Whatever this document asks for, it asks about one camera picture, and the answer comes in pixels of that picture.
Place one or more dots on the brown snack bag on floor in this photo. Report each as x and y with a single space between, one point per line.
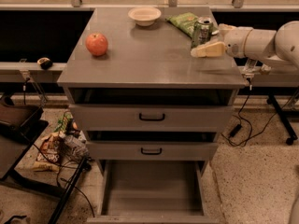
48 157

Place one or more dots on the clear water bottle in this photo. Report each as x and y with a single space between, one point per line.
249 66

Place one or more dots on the red apple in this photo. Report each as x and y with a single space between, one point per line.
96 44

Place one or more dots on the white bowl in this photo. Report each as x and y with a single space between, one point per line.
144 16

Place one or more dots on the plastic bottle on floor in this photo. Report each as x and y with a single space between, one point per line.
78 149

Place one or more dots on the grey drawer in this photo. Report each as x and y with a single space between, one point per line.
152 151
152 192
151 118

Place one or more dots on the top grey drawer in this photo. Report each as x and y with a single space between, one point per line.
151 118

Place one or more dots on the grey drawer cabinet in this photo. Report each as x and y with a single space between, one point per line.
146 66

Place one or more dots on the green soda can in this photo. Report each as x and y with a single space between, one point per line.
202 31

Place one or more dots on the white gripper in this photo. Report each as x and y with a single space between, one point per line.
235 43

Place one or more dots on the bottom grey drawer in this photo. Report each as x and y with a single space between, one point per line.
152 192

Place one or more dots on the middle grey drawer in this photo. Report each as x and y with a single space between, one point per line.
152 151

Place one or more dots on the green snack bag on floor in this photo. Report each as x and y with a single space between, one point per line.
63 122

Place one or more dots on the green chip bag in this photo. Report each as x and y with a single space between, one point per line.
186 21

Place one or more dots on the black yellow tape measure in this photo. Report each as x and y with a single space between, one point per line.
45 63

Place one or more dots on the black rolling stand leg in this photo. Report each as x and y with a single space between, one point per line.
284 118

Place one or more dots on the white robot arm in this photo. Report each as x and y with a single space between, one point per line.
271 47

